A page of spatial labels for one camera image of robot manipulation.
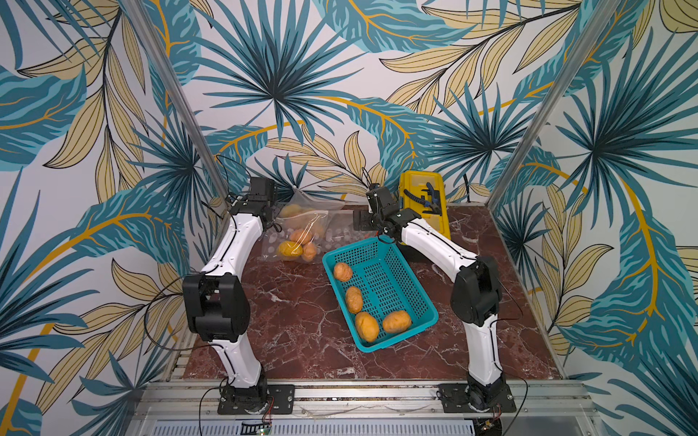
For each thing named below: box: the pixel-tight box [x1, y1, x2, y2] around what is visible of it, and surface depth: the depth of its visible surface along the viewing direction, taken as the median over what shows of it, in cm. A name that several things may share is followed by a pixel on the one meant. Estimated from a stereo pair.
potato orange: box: [289, 227, 312, 246], surface depth 97 cm
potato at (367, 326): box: [355, 311, 379, 343], surface depth 82 cm
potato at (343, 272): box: [334, 262, 353, 283], surface depth 94 cm
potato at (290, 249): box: [278, 240, 303, 258], surface depth 95 cm
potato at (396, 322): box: [382, 310, 412, 334], surface depth 84 cm
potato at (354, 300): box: [346, 286, 364, 315], surface depth 89 cm
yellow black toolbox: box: [398, 169, 451, 240], surface depth 100 cm
